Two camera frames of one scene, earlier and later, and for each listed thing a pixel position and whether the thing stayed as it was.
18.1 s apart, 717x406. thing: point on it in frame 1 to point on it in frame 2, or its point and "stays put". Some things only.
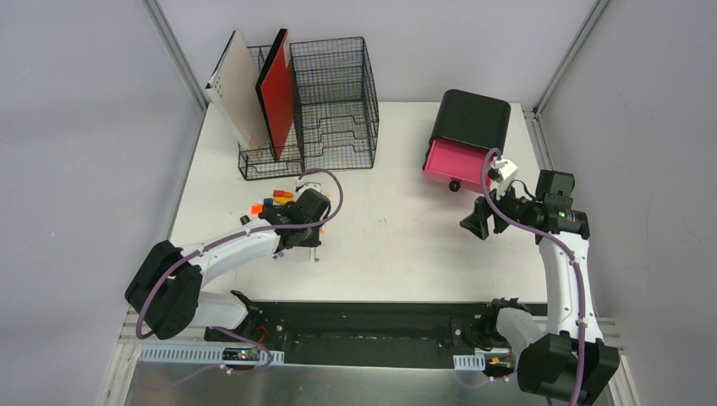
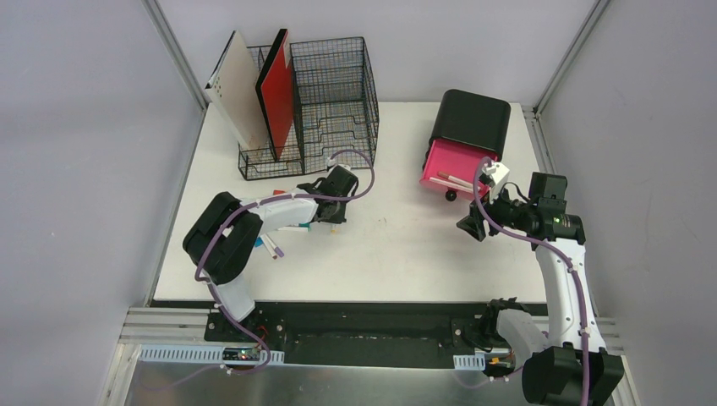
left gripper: [274, 218] to [316, 189]
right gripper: [477, 221] stays put
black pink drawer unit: [467, 127] stays put
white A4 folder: [232, 89] stays put
